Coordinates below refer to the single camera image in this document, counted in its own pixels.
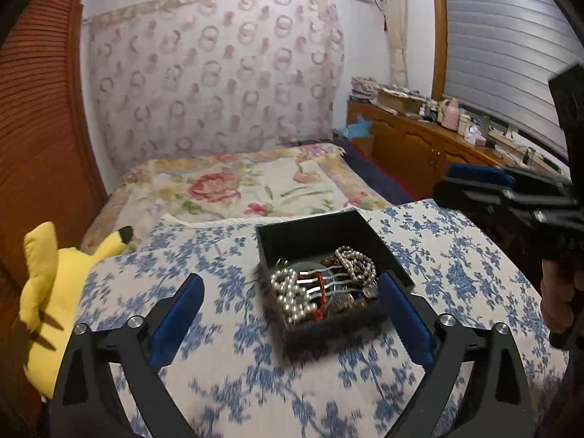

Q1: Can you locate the cream pearl bracelet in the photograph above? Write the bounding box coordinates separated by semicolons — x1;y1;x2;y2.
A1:
335;246;377;284

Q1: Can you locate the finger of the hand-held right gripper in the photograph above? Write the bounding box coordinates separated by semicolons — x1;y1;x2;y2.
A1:
433;181;584;240
447;162;574;189

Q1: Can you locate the circle-patterned headboard cover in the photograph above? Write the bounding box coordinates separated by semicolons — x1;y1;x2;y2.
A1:
84;0;346;180

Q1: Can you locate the stack of patterned papers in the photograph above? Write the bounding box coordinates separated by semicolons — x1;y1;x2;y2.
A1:
350;75;385;102

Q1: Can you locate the brown wooden cabinet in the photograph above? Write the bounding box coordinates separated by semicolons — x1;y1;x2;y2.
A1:
347;100;517;202

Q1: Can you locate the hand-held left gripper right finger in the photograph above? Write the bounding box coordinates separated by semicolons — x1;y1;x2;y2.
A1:
379;270;534;438

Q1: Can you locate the silver wavy hair comb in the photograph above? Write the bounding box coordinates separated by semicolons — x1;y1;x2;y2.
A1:
296;271;357;295

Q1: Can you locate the black jewelry box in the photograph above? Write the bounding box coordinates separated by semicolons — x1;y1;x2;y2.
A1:
254;209;416;362

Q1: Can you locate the beige curtain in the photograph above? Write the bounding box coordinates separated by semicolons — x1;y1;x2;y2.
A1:
381;0;410;88

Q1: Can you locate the red cord bracelet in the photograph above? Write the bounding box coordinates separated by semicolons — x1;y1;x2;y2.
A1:
314;271;330;319

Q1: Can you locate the grey window blind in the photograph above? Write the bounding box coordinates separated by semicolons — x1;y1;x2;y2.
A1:
442;0;584;157

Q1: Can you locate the pink kettle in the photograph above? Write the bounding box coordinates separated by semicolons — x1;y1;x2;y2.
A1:
440;97;461;129

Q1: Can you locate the cardboard box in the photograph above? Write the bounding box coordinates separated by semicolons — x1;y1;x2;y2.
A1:
376;89;423;116

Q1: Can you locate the person's right hand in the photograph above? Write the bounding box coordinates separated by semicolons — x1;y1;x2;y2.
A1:
541;259;584;335

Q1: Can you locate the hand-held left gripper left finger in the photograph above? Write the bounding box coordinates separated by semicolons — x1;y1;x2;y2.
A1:
49;273;206;438

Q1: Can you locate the yellow plush toy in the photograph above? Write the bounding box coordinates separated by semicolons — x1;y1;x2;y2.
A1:
11;221;135;400

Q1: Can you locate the blue plastic bag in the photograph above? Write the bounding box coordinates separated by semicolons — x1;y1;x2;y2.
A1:
347;116;373;140

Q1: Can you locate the dark blue bedsheet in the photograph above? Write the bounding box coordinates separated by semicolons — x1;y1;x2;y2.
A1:
338;139;419;207

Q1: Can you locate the brown wooden wardrobe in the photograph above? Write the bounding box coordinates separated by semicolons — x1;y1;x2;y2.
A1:
0;0;111;438

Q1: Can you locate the pink floral bed blanket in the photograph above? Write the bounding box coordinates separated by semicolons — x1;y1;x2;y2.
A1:
80;143;393;253

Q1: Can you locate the white pearl necklace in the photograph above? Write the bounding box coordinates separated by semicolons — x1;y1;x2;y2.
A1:
270;267;321;326

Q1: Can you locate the blue floral white cloth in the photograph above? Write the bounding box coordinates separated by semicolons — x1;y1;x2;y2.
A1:
75;198;571;438

